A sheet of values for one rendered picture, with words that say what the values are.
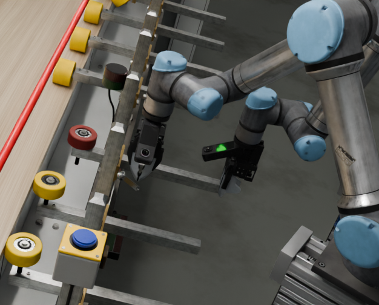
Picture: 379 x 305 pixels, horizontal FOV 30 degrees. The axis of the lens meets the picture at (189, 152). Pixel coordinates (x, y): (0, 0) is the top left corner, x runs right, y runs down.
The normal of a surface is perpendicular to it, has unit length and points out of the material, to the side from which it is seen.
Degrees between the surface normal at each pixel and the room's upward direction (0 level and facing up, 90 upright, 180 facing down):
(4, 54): 0
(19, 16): 0
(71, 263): 90
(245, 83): 104
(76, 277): 90
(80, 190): 0
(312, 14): 85
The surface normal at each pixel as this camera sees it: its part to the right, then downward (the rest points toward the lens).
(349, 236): -0.62, 0.38
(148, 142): 0.19, -0.40
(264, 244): 0.26, -0.81
